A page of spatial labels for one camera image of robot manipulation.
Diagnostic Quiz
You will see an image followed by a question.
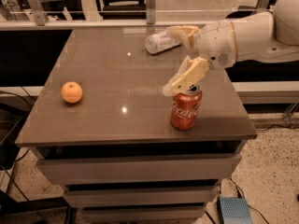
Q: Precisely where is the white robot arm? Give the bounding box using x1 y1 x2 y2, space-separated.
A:
163 0 299 96

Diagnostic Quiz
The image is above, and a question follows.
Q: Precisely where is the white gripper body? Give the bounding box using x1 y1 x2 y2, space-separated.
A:
196 21 237 69

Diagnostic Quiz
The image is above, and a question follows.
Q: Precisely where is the blue perforated box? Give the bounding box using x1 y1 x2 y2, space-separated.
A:
217 197 253 224

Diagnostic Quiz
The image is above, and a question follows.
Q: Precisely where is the clear plastic water bottle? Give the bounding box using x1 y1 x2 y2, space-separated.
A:
145 31 180 54

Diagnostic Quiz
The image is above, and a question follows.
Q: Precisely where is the glass railing panel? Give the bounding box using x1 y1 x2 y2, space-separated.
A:
0 0 276 27

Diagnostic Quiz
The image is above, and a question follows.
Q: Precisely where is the black floor cable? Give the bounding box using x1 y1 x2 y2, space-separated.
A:
0 147 48 224

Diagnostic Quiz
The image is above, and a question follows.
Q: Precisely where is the orange fruit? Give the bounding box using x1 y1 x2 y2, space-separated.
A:
61 81 83 104

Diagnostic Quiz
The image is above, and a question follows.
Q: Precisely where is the red coke can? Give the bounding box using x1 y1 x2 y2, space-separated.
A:
170 84 203 130

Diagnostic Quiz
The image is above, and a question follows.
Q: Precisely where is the black office chair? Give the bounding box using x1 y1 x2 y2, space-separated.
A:
95 0 146 20

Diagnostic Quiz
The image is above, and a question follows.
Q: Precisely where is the top grey drawer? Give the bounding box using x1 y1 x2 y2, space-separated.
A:
36 154 241 185

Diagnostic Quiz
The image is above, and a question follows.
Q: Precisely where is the grey drawer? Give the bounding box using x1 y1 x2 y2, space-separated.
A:
81 206 206 223
64 186 219 208
36 154 241 185

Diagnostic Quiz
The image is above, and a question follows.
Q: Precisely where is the grey drawer cabinet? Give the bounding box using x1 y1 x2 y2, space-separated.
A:
17 28 256 212

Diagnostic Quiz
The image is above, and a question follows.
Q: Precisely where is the bottom grey drawer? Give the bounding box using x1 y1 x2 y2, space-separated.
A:
81 206 206 223

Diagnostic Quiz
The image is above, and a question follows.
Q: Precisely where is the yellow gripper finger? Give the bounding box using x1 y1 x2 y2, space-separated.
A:
166 25 201 51
163 56 209 97

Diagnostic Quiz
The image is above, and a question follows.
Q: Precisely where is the middle grey drawer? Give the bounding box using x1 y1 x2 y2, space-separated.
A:
64 186 219 208

